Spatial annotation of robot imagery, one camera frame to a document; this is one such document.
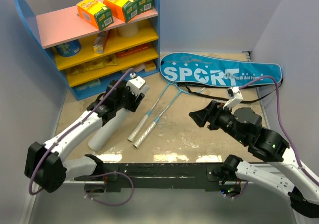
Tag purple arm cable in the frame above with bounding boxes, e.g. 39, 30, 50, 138
29, 68, 135, 195
239, 75, 319, 182

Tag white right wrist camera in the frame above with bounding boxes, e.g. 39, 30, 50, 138
223, 86, 243, 109

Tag blue badminton racket left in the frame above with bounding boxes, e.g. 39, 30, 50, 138
127, 82, 171, 142

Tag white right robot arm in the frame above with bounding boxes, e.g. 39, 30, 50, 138
189, 101, 319, 219

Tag blue badminton racket right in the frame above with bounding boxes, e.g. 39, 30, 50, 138
133, 89, 183, 149

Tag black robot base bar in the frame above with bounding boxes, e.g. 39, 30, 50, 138
74, 162, 252, 193

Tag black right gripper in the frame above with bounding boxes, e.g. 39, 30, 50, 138
188, 99, 247, 144

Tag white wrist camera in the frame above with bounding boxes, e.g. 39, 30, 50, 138
223, 86, 243, 109
126, 72, 149, 97

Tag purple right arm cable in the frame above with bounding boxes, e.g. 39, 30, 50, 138
239, 75, 319, 182

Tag white shuttlecock tube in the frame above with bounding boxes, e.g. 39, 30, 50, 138
88, 108, 129, 151

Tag blue shelf unit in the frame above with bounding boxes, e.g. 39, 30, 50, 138
14, 0, 160, 100

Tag blue sport racket bag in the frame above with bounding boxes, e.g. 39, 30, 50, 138
160, 52, 283, 101

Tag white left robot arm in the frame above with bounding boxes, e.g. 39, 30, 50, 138
24, 76, 149, 193

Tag blue green bottom boxes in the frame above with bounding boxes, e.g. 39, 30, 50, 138
74, 78, 101, 92

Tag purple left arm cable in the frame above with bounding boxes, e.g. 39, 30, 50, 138
29, 68, 135, 195

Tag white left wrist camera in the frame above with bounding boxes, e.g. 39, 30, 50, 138
126, 72, 149, 97

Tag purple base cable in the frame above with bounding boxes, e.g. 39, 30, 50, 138
223, 179, 250, 200
83, 172, 135, 207

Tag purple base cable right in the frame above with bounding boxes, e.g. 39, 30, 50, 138
223, 179, 250, 200

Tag silver orange snack pack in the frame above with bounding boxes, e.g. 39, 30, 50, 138
93, 31, 109, 54

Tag red flat box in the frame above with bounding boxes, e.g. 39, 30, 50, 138
115, 43, 149, 58

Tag yellow snack bags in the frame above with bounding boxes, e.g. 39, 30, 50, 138
69, 55, 118, 76

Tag orange green box middle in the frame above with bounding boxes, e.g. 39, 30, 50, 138
103, 0, 138, 23

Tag blue badminton racket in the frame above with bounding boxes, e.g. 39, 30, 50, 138
127, 82, 171, 142
133, 89, 183, 149

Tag blue round can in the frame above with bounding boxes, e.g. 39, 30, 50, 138
55, 39, 81, 57

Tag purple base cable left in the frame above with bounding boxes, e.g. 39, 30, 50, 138
83, 172, 135, 207

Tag orange green box left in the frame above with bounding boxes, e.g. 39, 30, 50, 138
76, 0, 114, 31

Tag yellow white small packs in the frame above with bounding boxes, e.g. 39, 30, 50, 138
133, 60, 156, 73

